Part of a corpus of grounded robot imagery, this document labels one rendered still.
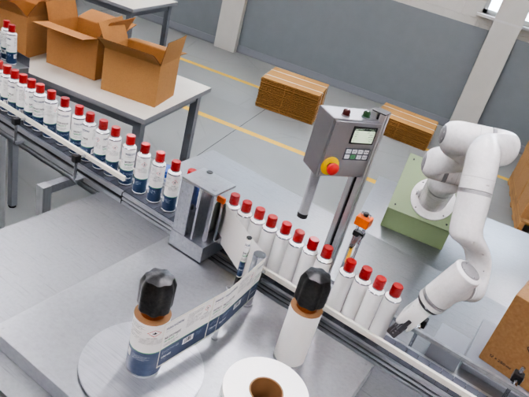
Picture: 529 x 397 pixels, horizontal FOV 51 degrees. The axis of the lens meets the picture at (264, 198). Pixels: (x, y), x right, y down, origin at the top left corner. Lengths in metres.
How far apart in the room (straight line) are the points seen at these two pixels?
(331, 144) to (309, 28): 5.67
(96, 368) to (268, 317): 0.54
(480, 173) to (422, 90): 5.53
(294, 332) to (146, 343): 0.39
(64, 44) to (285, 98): 2.83
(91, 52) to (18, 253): 1.75
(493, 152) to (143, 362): 1.05
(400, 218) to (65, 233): 1.37
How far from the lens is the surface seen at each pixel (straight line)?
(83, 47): 3.42
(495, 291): 2.41
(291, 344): 1.51
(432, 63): 7.00
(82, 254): 1.88
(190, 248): 1.83
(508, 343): 1.92
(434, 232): 2.47
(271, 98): 5.79
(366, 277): 1.69
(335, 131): 1.59
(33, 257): 1.87
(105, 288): 1.68
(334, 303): 1.76
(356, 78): 7.17
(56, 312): 1.61
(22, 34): 3.60
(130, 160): 2.11
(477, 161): 1.58
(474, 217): 1.57
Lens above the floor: 1.98
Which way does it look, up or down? 29 degrees down
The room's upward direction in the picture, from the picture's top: 16 degrees clockwise
